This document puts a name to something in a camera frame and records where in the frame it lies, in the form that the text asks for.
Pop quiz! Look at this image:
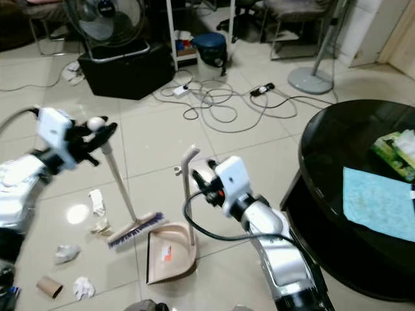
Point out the beige broom with purple bristles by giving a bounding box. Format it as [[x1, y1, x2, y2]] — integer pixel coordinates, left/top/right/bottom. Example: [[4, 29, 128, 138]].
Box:
[[88, 115, 167, 252]]

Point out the white crumpled cloth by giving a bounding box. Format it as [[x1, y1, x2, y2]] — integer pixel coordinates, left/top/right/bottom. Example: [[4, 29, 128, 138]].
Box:
[[62, 62, 85, 85]]

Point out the white paper strip scrap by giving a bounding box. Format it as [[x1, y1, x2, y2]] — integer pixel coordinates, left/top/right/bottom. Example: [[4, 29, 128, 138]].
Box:
[[89, 189, 106, 218]]

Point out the beige crumpled paper scrap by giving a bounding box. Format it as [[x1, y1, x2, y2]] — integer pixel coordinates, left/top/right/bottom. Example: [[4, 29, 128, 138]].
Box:
[[91, 219, 112, 235]]

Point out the white power strip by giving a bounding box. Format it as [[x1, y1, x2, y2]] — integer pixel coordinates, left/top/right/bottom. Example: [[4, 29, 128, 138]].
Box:
[[172, 84, 192, 98]]

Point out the black table fan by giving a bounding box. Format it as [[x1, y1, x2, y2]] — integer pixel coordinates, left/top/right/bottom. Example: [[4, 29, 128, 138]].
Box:
[[65, 0, 147, 62]]

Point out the white crumpled paper ball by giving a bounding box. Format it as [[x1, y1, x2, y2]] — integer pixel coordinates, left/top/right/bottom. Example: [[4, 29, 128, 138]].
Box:
[[53, 244, 82, 265], [73, 277, 96, 301]]

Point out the blue and red toy box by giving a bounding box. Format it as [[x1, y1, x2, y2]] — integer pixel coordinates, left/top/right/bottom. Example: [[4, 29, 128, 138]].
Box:
[[174, 39, 193, 55]]

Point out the black round glossy table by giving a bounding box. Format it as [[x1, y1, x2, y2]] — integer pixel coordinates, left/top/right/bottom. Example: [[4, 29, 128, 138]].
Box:
[[282, 99, 415, 302]]

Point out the white shelf unit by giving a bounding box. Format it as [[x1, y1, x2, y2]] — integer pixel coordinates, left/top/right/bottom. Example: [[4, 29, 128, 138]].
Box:
[[165, 0, 234, 71]]

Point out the white bin with blue lid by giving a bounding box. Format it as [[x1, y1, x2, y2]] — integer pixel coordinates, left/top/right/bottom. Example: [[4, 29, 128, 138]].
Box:
[[191, 32, 229, 77]]

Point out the brown armchair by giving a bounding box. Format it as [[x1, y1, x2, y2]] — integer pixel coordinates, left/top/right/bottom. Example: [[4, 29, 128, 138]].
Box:
[[0, 0, 33, 52]]

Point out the grey left robot foot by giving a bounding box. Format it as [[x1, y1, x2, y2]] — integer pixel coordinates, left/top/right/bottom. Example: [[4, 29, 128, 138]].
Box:
[[123, 299, 160, 311]]

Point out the brown cardboard tube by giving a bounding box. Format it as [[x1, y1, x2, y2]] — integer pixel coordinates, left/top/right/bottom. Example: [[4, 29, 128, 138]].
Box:
[[37, 276, 64, 299]]

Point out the light blue cloth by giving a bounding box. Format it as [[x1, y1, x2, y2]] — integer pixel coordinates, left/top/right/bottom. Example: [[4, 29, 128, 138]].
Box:
[[342, 167, 415, 242]]

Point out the grey cushioned metal chair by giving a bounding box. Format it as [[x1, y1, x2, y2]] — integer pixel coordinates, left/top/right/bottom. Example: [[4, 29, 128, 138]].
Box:
[[259, 0, 341, 43]]

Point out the green tissue box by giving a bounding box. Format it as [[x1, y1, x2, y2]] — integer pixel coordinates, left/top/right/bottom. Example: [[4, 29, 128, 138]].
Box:
[[372, 130, 415, 182]]

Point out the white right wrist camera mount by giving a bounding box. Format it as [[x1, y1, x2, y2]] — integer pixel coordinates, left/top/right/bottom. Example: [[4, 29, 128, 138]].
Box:
[[214, 155, 254, 208]]

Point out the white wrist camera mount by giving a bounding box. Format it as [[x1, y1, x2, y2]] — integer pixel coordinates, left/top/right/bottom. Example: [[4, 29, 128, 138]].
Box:
[[214, 155, 254, 208], [37, 107, 77, 163]]

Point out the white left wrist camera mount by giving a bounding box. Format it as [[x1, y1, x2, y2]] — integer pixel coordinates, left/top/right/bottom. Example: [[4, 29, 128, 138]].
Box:
[[37, 107, 77, 163]]

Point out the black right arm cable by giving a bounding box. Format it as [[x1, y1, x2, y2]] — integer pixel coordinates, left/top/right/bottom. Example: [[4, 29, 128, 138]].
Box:
[[183, 191, 286, 242]]

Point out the thin grey floor cable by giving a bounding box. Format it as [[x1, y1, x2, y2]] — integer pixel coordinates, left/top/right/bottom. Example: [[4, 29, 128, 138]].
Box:
[[0, 62, 80, 93]]

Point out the grey tangled floor cable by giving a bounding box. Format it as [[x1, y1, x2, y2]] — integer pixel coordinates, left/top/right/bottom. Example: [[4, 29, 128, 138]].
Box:
[[152, 70, 299, 130]]

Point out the grey left arm cable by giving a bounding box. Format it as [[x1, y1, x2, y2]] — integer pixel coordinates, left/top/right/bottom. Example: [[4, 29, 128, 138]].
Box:
[[0, 106, 40, 130]]

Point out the beige long-handled dustpan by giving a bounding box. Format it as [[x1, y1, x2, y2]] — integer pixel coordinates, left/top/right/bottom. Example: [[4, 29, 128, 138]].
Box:
[[145, 144, 202, 286]]

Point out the black power strip red switch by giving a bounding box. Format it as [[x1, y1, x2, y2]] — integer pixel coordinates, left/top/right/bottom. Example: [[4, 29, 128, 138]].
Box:
[[250, 82, 276, 98]]

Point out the black floor cable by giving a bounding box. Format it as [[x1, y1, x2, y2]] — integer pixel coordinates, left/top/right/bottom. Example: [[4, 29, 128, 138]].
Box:
[[272, 92, 341, 108]]

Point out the grey pedestal fan stand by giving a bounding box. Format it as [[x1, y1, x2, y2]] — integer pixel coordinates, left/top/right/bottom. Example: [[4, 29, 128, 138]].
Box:
[[288, 0, 351, 95]]

